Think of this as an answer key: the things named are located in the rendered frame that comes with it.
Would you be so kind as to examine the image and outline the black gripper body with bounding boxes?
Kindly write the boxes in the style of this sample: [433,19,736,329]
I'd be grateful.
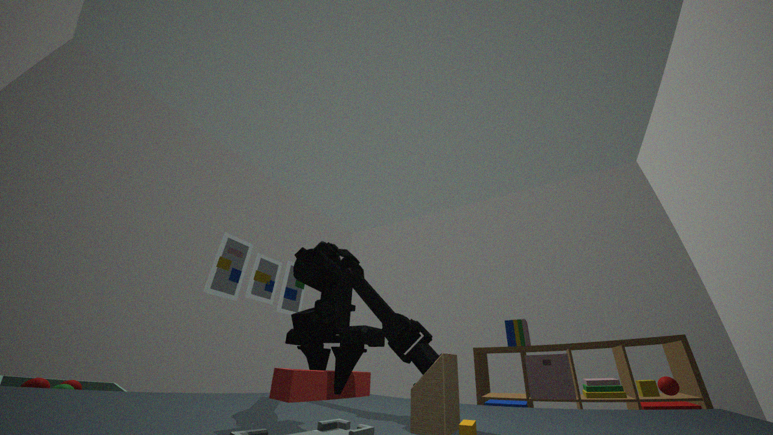
[285,294,385,349]

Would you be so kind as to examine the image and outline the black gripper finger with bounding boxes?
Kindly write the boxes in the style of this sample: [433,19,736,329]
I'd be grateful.
[297,346,331,370]
[331,347,367,395]

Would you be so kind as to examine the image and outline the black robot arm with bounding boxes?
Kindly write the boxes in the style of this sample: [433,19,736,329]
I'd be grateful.
[291,242,440,375]

